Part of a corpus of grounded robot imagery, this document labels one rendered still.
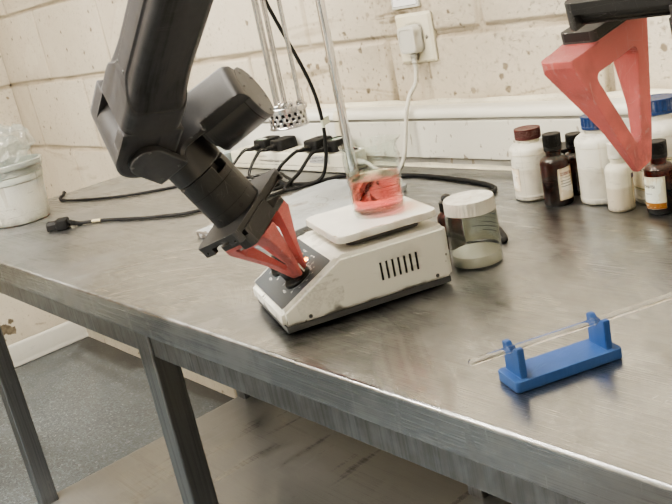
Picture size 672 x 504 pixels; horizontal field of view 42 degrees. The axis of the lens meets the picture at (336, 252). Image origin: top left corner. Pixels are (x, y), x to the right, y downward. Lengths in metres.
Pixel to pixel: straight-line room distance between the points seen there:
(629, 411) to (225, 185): 0.43
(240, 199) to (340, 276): 0.14
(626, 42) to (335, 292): 0.52
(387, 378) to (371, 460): 1.20
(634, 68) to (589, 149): 0.69
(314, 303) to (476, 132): 0.63
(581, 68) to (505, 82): 1.02
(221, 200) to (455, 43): 0.74
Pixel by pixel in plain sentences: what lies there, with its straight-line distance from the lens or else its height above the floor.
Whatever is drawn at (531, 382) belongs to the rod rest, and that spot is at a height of 0.76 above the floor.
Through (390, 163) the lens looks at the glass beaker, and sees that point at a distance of 0.95.
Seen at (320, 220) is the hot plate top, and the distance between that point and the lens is 0.99.
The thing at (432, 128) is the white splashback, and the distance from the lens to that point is 1.52.
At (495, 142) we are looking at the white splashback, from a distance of 1.43.
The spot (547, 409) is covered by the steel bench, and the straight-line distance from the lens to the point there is 0.70.
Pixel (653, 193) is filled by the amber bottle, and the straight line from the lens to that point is 1.11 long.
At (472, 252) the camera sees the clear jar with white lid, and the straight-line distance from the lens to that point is 0.99.
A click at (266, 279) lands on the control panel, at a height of 0.79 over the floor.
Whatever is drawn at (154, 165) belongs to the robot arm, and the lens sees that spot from 0.81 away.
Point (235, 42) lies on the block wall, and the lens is 2.00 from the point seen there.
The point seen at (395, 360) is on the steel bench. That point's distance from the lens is 0.81.
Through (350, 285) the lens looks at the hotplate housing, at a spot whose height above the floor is 0.79.
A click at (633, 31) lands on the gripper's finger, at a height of 1.04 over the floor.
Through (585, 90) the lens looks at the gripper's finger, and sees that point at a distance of 0.44.
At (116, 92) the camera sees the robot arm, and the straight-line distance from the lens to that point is 0.77.
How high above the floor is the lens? 1.09
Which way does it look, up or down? 17 degrees down
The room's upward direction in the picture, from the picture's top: 12 degrees counter-clockwise
